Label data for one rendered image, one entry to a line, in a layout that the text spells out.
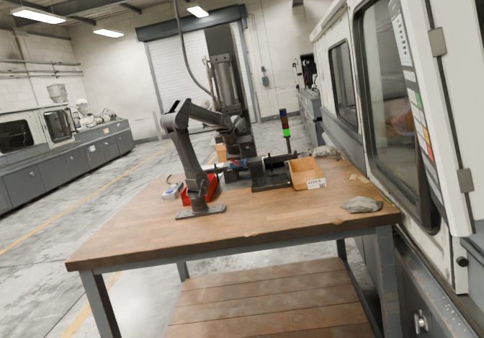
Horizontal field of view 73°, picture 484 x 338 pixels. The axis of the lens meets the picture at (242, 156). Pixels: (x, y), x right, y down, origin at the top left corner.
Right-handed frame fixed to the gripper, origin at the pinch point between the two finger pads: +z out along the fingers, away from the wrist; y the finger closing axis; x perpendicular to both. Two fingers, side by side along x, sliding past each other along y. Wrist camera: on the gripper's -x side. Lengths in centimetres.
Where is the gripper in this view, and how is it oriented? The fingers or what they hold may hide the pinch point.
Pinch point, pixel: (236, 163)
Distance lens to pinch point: 156.6
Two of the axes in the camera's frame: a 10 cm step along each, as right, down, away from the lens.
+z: 1.9, 7.2, 6.7
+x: -9.8, 1.6, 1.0
